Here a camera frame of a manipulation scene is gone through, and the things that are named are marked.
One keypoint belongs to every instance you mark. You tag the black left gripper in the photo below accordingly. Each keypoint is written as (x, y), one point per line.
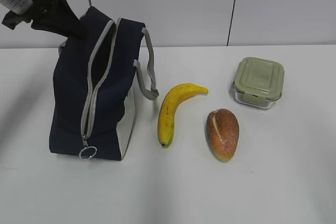
(54, 16)

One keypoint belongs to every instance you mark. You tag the navy and white lunch bag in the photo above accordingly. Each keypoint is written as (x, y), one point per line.
(93, 87)

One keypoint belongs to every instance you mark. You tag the yellow banana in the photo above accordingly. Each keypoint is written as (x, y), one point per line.
(166, 119)

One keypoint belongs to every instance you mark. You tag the brown bread roll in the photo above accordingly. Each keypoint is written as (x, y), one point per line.
(222, 132)

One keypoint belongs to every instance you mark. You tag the glass container green lid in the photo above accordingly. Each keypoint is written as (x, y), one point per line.
(258, 82)

